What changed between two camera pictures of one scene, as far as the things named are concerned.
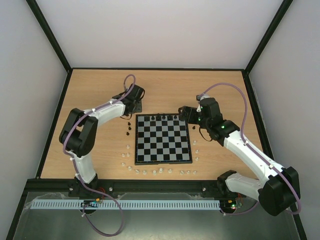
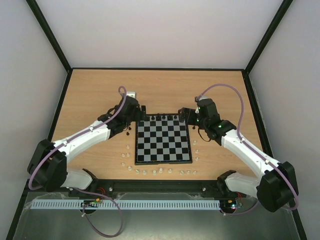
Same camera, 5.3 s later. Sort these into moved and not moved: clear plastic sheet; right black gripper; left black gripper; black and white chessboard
Moved: left black gripper
Not moved: clear plastic sheet; black and white chessboard; right black gripper
